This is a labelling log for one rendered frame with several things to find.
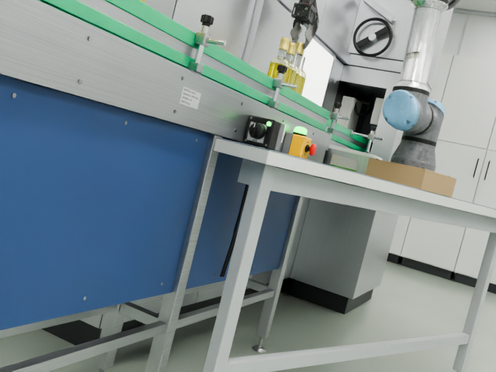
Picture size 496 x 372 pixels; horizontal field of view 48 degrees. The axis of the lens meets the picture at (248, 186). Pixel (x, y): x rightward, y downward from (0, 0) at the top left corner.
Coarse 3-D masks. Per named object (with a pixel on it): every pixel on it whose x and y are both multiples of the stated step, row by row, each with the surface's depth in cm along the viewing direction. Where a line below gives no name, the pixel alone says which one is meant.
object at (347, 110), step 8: (344, 96) 320; (344, 104) 320; (352, 104) 318; (360, 104) 331; (376, 104) 310; (344, 112) 320; (352, 112) 321; (376, 112) 310; (344, 120) 320; (352, 120) 325; (376, 120) 310; (352, 128) 329
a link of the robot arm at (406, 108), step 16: (416, 0) 176; (432, 0) 173; (448, 0) 175; (416, 16) 177; (432, 16) 175; (416, 32) 176; (432, 32) 175; (416, 48) 175; (432, 48) 176; (416, 64) 175; (400, 80) 179; (416, 80) 175; (400, 96) 174; (416, 96) 174; (384, 112) 178; (400, 112) 174; (416, 112) 172; (400, 128) 177; (416, 128) 179
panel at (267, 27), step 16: (272, 0) 210; (256, 16) 205; (272, 16) 213; (288, 16) 225; (256, 32) 205; (272, 32) 217; (288, 32) 229; (304, 32) 243; (256, 48) 208; (272, 48) 220; (256, 64) 211
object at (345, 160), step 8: (328, 152) 226; (336, 152) 225; (344, 152) 223; (328, 160) 226; (336, 160) 225; (344, 160) 223; (352, 160) 222; (360, 160) 220; (344, 168) 223; (352, 168) 222; (360, 168) 220
